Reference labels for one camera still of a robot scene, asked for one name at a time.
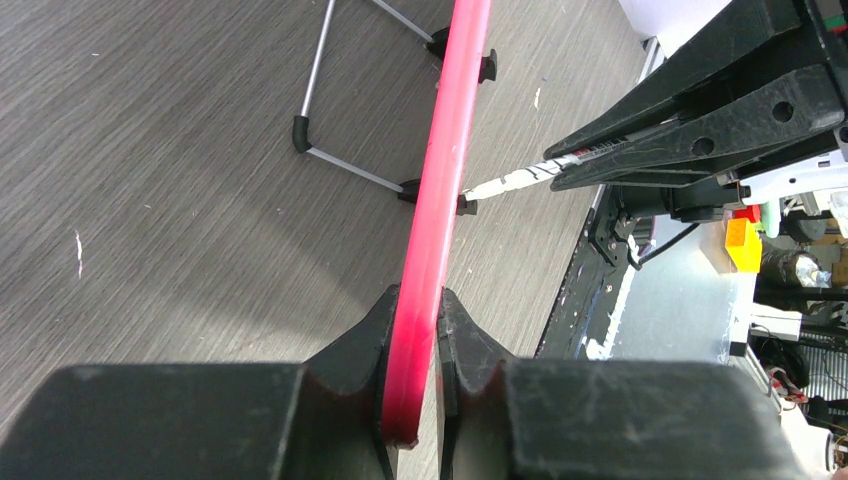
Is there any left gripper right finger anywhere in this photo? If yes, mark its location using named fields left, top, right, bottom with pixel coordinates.
left=437, top=290, right=805, bottom=479

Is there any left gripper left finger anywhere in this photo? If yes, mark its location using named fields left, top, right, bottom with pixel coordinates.
left=1, top=286, right=398, bottom=479

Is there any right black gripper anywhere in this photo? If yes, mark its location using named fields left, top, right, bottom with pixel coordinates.
left=543, top=0, right=847, bottom=222

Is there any pink framed whiteboard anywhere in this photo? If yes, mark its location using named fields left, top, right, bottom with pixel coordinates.
left=380, top=0, right=491, bottom=449

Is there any whiteboard marker pen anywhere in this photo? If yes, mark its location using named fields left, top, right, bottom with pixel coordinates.
left=461, top=137, right=632, bottom=201

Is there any orange yellow block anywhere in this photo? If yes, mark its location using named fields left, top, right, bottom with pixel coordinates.
left=724, top=218, right=763, bottom=273

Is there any right black board clip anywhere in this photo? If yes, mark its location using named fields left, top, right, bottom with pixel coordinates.
left=456, top=194, right=478, bottom=216

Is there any black board clip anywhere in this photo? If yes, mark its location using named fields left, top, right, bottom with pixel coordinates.
left=456, top=194, right=478, bottom=216
left=478, top=49, right=498, bottom=84

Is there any left black board clip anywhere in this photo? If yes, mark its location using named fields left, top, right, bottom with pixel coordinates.
left=478, top=49, right=498, bottom=84

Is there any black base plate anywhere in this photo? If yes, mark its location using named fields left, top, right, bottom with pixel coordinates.
left=535, top=187, right=662, bottom=360

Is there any metal wire board stand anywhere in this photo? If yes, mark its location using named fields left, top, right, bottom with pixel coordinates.
left=291, top=1, right=454, bottom=203

